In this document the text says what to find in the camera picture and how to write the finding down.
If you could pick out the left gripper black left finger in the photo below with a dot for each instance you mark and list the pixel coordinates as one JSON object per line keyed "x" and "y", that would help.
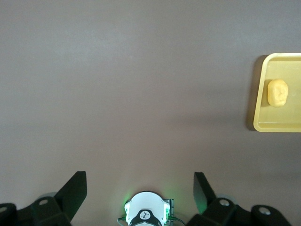
{"x": 58, "y": 207}

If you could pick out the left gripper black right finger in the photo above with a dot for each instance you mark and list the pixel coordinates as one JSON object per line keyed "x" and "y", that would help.
{"x": 223, "y": 212}

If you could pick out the yellow potato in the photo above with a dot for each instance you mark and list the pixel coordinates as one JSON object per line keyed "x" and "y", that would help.
{"x": 277, "y": 93}

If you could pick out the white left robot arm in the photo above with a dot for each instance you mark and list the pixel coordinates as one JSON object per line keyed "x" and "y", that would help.
{"x": 145, "y": 204}

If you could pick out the yellow plastic tray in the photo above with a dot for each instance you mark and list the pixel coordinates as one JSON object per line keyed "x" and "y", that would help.
{"x": 282, "y": 117}

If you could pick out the brown table cover cloth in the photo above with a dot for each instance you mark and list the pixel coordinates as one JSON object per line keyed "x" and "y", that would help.
{"x": 131, "y": 82}

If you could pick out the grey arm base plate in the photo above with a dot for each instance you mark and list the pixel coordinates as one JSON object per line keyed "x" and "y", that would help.
{"x": 171, "y": 207}

